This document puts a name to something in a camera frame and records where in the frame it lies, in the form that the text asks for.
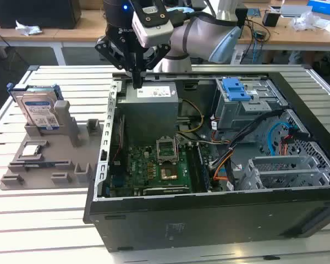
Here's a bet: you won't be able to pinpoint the black computer tower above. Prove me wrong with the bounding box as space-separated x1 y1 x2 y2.
0 0 82 30

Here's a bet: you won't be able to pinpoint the blue flat wire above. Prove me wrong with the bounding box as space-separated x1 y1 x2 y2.
268 120 298 157

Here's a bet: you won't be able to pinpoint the silver CPU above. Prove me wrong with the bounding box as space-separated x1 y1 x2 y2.
19 144 42 157

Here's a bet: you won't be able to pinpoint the yellow wires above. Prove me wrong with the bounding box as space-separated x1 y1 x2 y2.
178 98 204 135

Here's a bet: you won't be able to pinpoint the white flat box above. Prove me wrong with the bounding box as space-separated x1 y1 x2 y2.
279 4 313 19

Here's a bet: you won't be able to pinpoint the small black container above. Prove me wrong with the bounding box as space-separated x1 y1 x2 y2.
262 10 281 28

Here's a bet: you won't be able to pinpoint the silver disk bay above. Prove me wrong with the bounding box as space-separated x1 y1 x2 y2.
240 155 330 190

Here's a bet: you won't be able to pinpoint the installed dark RAM stick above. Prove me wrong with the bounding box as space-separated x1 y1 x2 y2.
196 144 211 192

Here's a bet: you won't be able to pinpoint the black cable bundle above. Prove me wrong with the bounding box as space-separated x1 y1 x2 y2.
208 109 287 171

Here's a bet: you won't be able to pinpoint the grey parts rack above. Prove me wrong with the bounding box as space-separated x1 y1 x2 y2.
0 100 105 190

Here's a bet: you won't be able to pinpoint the metal socket cover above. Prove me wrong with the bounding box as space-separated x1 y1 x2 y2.
156 136 180 165

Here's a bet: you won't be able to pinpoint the CPU socket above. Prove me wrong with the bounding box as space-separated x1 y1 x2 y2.
158 164 180 184

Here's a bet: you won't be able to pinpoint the clear plastic bag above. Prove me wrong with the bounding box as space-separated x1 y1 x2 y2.
288 10 321 31

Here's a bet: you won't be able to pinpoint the grey power supply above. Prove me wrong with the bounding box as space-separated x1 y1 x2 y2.
117 82 182 140

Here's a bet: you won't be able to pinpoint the grey metal drive cage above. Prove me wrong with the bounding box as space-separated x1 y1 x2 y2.
211 78 289 138

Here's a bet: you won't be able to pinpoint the black connector red wires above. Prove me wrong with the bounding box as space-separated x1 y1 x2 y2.
279 125 311 156

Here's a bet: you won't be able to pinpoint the green motherboard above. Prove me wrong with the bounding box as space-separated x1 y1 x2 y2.
109 142 212 197

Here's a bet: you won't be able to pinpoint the crumpled white paper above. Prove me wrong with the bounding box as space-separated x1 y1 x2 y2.
15 19 42 36

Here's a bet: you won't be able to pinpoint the black RAM slot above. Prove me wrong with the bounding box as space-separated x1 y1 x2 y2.
186 145 200 193

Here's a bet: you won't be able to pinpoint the blue cardboard box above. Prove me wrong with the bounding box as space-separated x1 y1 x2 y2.
307 0 330 14

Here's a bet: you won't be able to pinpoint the hard disk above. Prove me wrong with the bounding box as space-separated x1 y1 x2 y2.
7 82 64 131

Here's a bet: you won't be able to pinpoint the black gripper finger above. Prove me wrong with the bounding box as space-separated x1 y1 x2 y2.
139 43 171 89
95 38 140 89

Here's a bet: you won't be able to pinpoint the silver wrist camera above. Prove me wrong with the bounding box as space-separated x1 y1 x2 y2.
128 0 174 48

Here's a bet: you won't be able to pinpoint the black open PC case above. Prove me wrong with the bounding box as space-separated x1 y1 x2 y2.
83 64 330 252

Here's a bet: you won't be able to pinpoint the wooden desk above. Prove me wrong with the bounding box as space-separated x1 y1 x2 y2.
0 9 330 47

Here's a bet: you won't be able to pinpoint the black speaker box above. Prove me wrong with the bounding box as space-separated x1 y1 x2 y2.
235 8 250 28

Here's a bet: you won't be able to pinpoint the blue plastic drive latch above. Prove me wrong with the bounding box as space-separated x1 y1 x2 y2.
221 78 251 102

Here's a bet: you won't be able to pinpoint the orange wire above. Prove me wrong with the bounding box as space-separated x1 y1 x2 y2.
213 153 232 182

